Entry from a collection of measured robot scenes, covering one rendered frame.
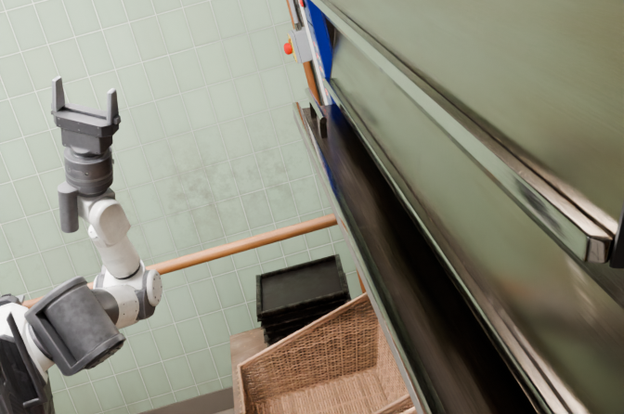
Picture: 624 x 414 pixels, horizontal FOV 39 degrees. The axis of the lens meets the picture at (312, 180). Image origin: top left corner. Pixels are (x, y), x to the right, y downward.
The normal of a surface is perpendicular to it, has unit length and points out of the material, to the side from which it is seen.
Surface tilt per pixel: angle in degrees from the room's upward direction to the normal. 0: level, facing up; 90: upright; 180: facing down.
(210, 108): 90
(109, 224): 113
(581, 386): 70
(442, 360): 8
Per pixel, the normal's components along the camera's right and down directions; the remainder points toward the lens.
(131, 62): 0.12, 0.31
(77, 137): -0.28, 0.50
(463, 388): -0.11, -0.94
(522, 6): -0.99, -0.06
